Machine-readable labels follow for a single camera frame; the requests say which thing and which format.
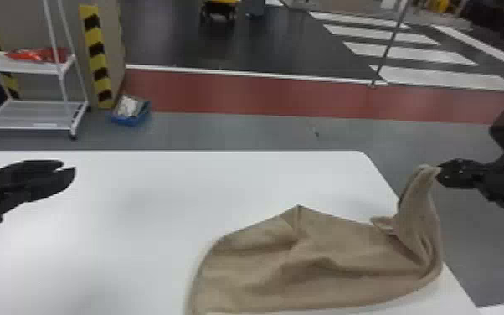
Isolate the grey metal pole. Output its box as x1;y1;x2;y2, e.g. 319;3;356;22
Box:
367;0;412;90

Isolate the blue tray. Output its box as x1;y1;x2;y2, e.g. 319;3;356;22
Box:
110;93;152;127

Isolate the white wire rack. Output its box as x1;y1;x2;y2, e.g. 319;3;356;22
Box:
0;0;90;142

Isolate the red snack packet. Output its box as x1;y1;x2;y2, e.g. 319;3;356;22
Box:
4;46;71;64

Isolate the beige towel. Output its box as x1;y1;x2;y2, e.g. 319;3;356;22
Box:
186;164;445;315

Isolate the yellow cart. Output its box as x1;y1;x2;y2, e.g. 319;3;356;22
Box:
199;0;240;24

